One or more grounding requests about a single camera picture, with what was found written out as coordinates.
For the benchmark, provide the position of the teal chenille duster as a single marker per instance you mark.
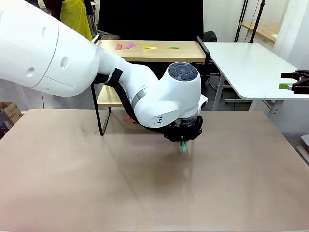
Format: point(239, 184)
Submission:
point(183, 147)

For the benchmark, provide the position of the yellow paper scrap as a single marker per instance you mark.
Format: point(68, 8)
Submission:
point(149, 47)

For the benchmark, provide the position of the person in black clothes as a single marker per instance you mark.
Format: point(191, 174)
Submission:
point(149, 19)

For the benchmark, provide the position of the person's right forearm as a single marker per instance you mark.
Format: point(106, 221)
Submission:
point(113, 36)

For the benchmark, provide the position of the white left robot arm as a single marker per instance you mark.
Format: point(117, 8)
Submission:
point(48, 48)

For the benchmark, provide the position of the grey aluminium rail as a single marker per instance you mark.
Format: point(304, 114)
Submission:
point(303, 154)

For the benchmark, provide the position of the white rectangular table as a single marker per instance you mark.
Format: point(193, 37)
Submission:
point(241, 62)

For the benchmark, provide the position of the black camera stand pole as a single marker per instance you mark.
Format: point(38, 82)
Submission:
point(257, 21)

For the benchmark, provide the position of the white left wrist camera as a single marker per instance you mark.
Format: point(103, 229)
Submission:
point(204, 102)

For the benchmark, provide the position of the light wooden table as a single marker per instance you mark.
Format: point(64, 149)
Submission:
point(263, 29)

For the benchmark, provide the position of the black office chair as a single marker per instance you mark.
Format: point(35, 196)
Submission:
point(210, 36)

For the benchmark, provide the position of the black metal wooden shelf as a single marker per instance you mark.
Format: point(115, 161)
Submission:
point(157, 55)

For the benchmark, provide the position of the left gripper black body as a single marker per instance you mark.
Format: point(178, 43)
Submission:
point(193, 130)

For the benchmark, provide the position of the yellow apron figure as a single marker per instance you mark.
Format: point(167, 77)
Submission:
point(74, 17)

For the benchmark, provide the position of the purple paper scrap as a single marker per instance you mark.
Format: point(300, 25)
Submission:
point(130, 46)

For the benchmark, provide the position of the green paper strip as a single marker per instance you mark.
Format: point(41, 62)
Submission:
point(173, 47)

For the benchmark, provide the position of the thin black tripod legs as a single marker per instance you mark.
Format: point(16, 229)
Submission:
point(241, 19)

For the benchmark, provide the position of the salmon red paper scrap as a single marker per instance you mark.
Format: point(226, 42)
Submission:
point(118, 47)

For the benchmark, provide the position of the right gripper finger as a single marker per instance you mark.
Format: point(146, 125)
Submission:
point(300, 87)
point(288, 75)

